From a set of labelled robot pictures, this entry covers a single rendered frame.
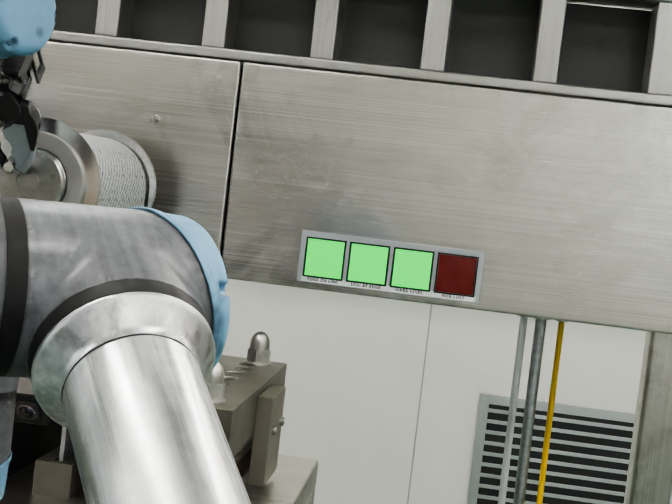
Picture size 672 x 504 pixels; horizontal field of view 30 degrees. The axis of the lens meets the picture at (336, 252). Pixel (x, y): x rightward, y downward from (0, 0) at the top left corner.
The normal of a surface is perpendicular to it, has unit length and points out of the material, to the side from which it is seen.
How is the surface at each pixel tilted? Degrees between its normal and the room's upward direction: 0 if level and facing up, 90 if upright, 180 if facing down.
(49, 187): 90
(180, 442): 31
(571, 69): 90
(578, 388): 90
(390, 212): 90
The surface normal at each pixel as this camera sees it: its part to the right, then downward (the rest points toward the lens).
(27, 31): 0.85, 0.11
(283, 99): -0.11, 0.04
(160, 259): 0.58, -0.74
